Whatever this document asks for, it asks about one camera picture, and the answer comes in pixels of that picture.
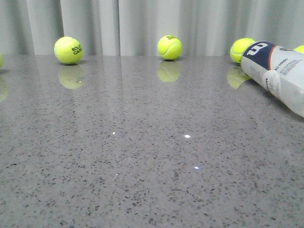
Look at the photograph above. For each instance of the white Wilson tennis ball can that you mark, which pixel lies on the white Wilson tennis ball can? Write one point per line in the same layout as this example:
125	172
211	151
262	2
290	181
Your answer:
278	70

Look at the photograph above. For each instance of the yellow tennis ball centre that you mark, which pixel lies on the yellow tennis ball centre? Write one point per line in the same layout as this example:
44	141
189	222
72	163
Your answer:
169	47

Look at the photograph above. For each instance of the yellow tennis ball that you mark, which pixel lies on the yellow tennis ball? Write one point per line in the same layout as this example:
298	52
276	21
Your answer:
299	49
1	60
169	47

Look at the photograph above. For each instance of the yellow tennis ball Roland Garros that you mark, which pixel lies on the yellow tennis ball Roland Garros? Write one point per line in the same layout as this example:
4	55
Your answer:
68	50

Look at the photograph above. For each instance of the yellow tennis ball Wilson print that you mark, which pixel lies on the yellow tennis ball Wilson print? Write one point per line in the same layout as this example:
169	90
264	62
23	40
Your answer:
238	48

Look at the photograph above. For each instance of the yellow tennis ball far left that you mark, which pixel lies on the yellow tennis ball far left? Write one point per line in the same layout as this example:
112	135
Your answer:
1	60

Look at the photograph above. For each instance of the yellow tennis ball far right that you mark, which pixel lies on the yellow tennis ball far right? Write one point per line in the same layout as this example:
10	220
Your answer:
299	49

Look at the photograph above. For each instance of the grey pleated curtain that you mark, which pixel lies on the grey pleated curtain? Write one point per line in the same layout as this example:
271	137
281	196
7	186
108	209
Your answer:
134	27

